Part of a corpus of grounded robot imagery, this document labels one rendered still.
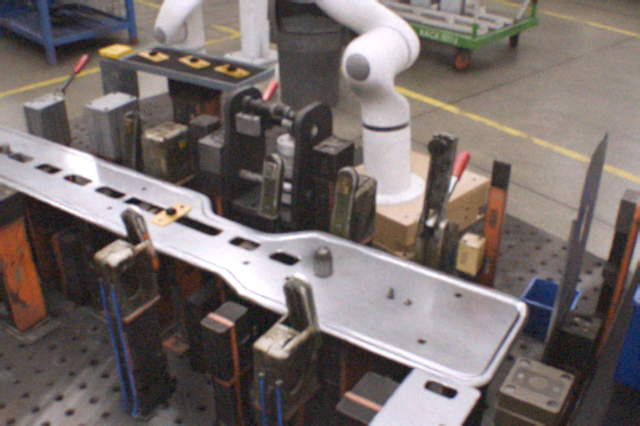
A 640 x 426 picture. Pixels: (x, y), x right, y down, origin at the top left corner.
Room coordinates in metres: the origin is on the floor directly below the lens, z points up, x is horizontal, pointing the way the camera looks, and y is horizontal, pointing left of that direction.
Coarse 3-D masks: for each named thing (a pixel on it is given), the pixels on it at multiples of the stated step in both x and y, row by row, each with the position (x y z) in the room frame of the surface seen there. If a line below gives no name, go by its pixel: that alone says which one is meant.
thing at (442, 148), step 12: (444, 132) 1.03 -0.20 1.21; (432, 144) 0.99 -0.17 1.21; (444, 144) 0.98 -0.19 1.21; (456, 144) 1.01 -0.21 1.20; (432, 156) 1.01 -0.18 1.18; (444, 156) 1.01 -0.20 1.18; (432, 168) 1.01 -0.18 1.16; (444, 168) 1.00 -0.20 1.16; (432, 180) 1.01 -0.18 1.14; (444, 180) 0.99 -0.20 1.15; (432, 192) 1.01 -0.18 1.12; (444, 192) 0.99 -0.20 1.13; (432, 204) 1.00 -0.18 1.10; (444, 204) 0.99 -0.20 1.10; (444, 216) 0.99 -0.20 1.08; (420, 228) 0.99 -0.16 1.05
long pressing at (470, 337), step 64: (0, 128) 1.56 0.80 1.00; (64, 192) 1.22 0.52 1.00; (128, 192) 1.22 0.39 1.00; (192, 192) 1.22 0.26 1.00; (192, 256) 1.00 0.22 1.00; (256, 256) 0.99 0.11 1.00; (384, 256) 0.99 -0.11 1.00; (320, 320) 0.82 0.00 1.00; (384, 320) 0.82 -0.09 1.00; (448, 320) 0.82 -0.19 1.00; (512, 320) 0.82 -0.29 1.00
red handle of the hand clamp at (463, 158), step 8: (464, 152) 1.09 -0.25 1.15; (456, 160) 1.08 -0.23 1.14; (464, 160) 1.08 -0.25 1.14; (456, 168) 1.07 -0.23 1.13; (464, 168) 1.07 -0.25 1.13; (456, 176) 1.06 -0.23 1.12; (456, 184) 1.05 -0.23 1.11; (448, 200) 1.03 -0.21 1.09; (432, 216) 1.00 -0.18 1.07; (432, 224) 0.99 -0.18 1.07
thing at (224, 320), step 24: (216, 312) 0.85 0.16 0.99; (240, 312) 0.85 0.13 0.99; (216, 336) 0.81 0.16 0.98; (240, 336) 0.84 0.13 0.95; (216, 360) 0.81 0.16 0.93; (240, 360) 0.83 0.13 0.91; (216, 384) 0.83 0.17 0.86; (240, 384) 0.84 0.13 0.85; (216, 408) 0.81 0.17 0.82; (240, 408) 0.83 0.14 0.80
